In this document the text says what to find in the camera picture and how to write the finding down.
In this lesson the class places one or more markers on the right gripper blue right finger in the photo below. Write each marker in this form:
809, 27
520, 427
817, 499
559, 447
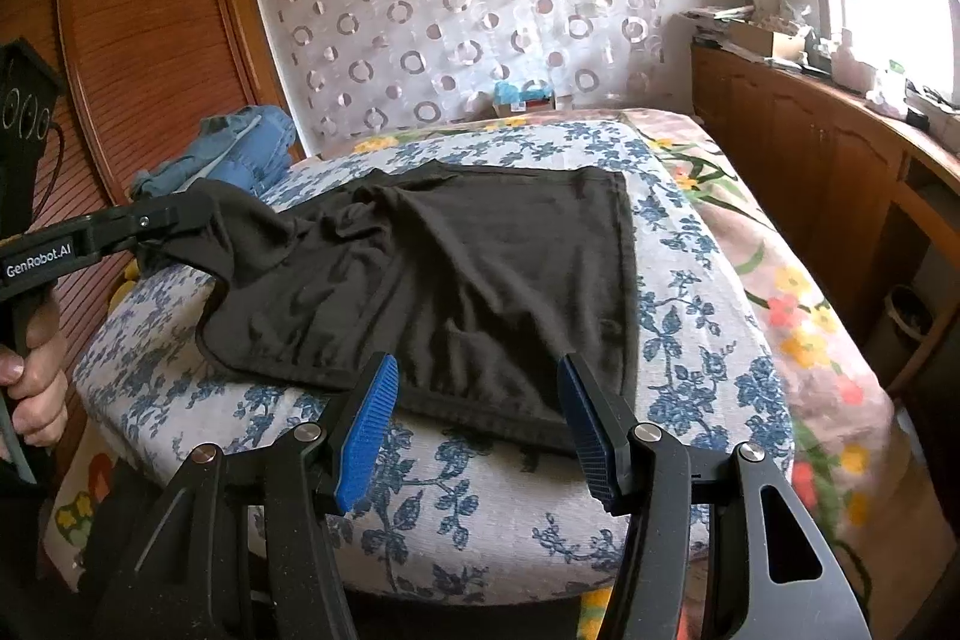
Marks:
600, 425

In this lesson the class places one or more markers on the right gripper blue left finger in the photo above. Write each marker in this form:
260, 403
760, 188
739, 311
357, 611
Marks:
359, 430

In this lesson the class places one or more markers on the black pants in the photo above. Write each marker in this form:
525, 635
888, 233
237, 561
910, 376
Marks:
478, 280

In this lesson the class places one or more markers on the person's left hand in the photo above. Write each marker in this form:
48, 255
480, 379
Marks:
37, 382

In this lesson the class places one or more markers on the blue floral white quilt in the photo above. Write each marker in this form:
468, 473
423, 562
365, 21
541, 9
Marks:
453, 515

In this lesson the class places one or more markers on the wooden wardrobe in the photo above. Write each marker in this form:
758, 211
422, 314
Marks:
140, 74

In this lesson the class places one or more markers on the folded blue denim jeans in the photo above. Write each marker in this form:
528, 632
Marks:
250, 149

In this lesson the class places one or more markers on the small blue topped box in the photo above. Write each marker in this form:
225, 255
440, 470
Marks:
521, 96

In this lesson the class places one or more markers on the wooden side cabinet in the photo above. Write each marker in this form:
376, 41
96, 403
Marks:
863, 200

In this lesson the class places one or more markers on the cardboard box on cabinet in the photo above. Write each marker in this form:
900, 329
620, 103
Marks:
769, 44

